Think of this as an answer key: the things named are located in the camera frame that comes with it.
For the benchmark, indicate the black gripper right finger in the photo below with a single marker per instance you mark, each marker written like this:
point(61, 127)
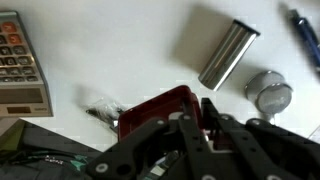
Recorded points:
point(260, 150)

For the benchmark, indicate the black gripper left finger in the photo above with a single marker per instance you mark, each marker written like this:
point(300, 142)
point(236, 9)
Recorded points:
point(150, 150)

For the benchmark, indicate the clear bag of black screws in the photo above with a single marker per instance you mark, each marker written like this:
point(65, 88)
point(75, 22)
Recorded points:
point(105, 109)

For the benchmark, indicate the silver metal cylinder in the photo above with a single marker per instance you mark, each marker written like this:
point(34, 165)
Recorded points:
point(226, 56)

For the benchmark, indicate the dark floral fabric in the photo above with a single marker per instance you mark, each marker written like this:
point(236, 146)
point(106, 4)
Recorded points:
point(43, 165)

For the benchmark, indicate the dark grey seat cushion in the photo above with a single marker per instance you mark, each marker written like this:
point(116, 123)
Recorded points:
point(40, 138)

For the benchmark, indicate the blue pen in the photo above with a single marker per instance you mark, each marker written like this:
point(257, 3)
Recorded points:
point(308, 36)

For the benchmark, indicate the grey desk calculator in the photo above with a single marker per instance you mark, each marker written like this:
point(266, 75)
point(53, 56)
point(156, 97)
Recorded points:
point(20, 66)

